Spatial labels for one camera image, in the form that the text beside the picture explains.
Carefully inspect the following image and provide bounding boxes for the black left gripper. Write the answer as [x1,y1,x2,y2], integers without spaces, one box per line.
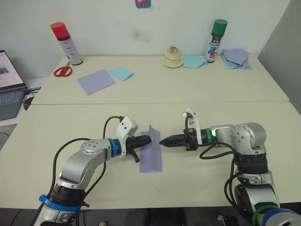
[126,135,152,163]

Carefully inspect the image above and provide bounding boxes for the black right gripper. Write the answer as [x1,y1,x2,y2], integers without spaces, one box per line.
[159,128,201,151]

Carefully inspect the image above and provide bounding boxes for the folded cyan paper sheet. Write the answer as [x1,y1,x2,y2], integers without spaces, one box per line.
[107,67,135,82]

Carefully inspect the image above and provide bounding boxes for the flat purple paper sheet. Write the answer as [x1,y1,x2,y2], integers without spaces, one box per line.
[77,69,117,96]

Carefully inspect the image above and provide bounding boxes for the green capped spray can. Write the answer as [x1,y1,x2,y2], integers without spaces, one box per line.
[205,19,229,64]

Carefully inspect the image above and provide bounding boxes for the red capped spray can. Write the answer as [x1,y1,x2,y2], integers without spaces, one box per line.
[50,22,84,66]

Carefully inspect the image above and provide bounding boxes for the grey partition panel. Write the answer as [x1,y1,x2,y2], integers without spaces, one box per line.
[257,0,301,132]

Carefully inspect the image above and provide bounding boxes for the grey open laptop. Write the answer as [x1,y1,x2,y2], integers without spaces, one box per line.
[0,49,29,121]

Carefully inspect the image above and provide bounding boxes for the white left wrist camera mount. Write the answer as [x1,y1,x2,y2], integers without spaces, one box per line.
[116,116,140,159]

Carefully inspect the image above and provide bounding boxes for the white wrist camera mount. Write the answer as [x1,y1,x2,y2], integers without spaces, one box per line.
[116,116,140,159]
[180,107,204,145]

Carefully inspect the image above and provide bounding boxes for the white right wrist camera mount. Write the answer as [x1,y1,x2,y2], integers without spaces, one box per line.
[180,107,204,145]

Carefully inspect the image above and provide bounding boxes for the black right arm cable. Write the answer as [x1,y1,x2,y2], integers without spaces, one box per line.
[199,143,241,209]

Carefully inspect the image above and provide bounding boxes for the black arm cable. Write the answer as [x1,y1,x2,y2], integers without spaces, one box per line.
[199,143,241,209]
[48,137,107,209]

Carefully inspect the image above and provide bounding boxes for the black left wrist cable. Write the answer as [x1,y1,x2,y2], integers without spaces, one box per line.
[103,115,126,141]

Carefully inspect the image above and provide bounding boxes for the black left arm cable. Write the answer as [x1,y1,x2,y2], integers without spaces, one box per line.
[48,137,107,209]

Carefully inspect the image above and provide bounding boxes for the blue cable tie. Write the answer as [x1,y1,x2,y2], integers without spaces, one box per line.
[38,194,83,212]

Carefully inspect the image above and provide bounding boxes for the red handled scissors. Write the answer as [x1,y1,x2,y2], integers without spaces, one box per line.
[53,60,73,78]

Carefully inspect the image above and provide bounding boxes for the blue red wall sticker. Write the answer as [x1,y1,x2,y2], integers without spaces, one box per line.
[135,0,154,9]

